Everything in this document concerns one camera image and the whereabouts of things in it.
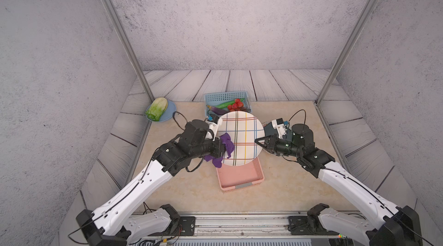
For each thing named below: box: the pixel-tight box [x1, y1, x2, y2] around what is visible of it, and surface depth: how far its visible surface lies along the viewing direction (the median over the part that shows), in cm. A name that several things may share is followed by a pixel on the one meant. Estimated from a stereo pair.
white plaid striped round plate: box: [217, 110, 266, 167], surface depth 77 cm
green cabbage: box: [145, 97, 168, 122], surface depth 113 cm
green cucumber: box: [215, 98, 245, 109], surface depth 120 cm
